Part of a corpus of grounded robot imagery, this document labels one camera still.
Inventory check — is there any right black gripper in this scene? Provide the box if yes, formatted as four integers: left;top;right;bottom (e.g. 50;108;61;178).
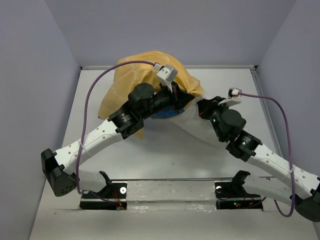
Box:
196;95;230;142

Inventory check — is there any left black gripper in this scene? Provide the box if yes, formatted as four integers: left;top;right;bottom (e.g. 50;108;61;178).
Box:
140;81;194;121

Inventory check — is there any white pillow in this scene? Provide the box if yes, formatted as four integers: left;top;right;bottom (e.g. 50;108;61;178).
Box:
170;91;227;149

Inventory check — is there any yellow pillowcase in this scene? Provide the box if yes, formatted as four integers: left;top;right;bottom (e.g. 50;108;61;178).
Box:
96;50;202;141

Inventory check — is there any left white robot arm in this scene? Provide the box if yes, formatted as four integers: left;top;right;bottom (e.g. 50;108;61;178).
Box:
41;82;195;198

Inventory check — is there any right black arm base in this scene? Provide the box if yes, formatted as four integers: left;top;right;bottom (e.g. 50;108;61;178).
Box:
214;170;263;210

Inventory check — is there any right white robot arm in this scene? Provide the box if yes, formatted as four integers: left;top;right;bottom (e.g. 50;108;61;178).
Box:
197;97;320;223

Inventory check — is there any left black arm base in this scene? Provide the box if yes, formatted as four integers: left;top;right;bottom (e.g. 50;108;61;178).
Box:
79;171;128;211

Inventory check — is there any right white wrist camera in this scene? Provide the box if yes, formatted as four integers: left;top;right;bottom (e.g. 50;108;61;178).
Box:
218;87;242;107

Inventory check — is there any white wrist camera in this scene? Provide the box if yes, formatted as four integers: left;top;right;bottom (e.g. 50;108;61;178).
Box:
218;87;242;107
153;63;178;89

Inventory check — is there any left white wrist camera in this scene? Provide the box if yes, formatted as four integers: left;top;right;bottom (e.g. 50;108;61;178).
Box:
153;63;178;89

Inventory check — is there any aluminium table frame rail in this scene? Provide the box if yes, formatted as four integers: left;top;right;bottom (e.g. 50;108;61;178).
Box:
80;65;257;70

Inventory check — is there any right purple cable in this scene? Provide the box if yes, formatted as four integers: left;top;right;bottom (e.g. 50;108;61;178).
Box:
238;91;296;217

